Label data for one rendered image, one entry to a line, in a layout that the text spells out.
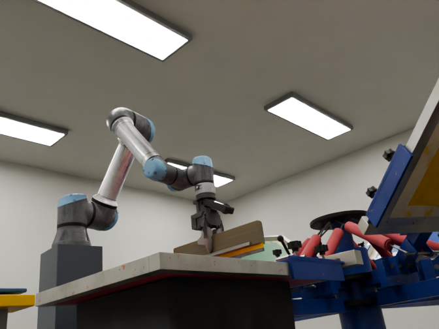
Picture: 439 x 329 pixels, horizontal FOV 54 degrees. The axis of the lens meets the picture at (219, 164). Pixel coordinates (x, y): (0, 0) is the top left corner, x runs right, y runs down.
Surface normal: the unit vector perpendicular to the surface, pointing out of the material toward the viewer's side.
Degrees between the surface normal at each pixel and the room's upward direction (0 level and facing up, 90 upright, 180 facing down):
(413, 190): 148
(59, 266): 90
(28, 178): 90
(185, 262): 90
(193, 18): 180
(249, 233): 91
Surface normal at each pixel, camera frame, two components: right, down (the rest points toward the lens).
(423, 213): 0.24, 0.57
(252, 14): 0.11, 0.92
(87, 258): 0.65, -0.36
